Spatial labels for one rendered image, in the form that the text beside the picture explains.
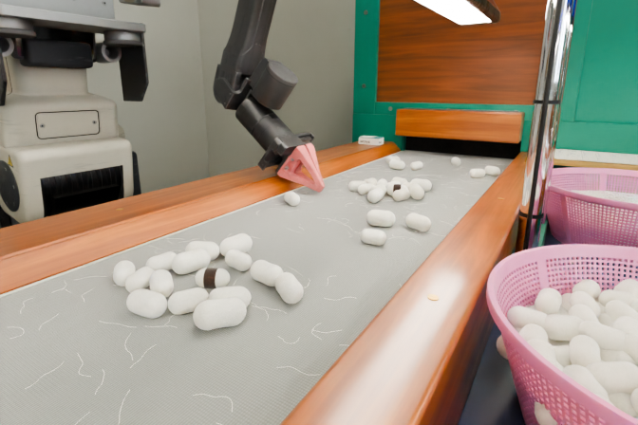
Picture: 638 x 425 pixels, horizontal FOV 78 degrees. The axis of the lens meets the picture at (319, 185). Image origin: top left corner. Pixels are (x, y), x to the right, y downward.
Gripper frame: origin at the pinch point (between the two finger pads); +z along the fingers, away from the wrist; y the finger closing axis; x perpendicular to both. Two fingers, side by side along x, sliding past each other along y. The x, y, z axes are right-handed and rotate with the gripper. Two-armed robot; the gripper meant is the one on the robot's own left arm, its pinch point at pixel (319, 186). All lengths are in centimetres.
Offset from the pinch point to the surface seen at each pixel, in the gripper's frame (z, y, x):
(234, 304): 11.4, -35.0, -9.8
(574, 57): 11, 52, -38
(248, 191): -5.6, -9.4, 4.4
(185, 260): 4.1, -31.5, -3.4
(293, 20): -117, 140, 27
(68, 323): 4.0, -41.5, -1.1
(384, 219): 12.4, -9.3, -9.8
